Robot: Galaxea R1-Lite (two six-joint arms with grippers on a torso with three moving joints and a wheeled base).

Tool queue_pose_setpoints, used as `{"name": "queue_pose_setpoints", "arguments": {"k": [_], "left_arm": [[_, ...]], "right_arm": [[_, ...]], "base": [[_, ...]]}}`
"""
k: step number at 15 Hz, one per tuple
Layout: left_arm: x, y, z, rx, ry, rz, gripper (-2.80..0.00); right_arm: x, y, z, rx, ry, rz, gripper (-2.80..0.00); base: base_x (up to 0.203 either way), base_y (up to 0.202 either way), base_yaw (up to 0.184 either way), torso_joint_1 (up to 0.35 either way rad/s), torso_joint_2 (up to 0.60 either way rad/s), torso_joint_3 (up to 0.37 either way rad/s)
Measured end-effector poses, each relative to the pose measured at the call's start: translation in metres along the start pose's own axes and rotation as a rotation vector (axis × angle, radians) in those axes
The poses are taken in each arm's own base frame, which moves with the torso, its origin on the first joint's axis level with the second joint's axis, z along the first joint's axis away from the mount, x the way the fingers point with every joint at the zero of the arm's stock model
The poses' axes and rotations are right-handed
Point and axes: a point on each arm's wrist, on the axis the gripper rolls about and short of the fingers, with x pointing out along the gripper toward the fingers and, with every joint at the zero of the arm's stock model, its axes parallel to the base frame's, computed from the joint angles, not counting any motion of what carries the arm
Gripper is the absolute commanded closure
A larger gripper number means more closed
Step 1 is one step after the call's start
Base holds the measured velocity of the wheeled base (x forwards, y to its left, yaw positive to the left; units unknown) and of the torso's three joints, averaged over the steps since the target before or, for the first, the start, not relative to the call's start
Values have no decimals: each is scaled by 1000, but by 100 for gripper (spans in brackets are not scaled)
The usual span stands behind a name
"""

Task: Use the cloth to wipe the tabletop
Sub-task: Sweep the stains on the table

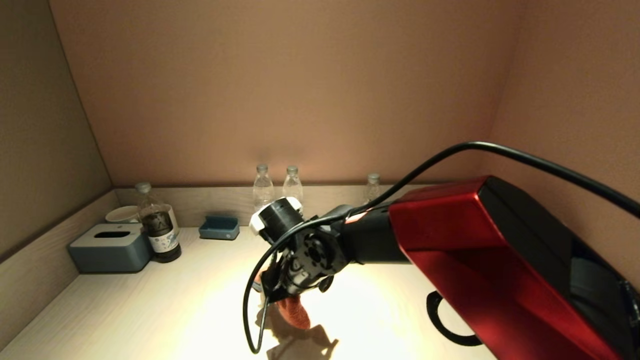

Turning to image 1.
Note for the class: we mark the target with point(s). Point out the white ceramic mug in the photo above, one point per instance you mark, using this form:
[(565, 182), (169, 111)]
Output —
[(119, 215)]

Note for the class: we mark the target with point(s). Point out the clear water bottle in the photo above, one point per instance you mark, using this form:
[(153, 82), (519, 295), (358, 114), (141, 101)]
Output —
[(263, 192), (293, 186)]

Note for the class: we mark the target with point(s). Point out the black wrist camera white mount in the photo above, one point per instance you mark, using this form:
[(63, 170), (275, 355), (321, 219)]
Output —
[(277, 217)]

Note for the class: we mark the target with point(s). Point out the large dark drink bottle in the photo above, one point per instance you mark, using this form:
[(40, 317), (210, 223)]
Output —
[(160, 230)]

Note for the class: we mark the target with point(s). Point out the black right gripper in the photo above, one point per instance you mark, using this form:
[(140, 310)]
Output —
[(315, 255)]

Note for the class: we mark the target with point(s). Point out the slim dark drink bottle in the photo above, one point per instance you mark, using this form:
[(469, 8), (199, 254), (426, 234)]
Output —
[(372, 189)]

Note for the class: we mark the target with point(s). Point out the blue-grey tissue box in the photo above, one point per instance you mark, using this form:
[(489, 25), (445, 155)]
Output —
[(111, 252)]

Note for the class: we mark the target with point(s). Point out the orange microfibre cloth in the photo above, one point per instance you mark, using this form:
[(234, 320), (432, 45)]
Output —
[(295, 312)]

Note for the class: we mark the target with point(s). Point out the small blue tray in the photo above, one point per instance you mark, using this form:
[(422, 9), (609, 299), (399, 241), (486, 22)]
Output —
[(219, 230)]

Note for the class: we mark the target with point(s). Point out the red and black right arm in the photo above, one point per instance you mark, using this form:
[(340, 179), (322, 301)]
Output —
[(475, 250)]

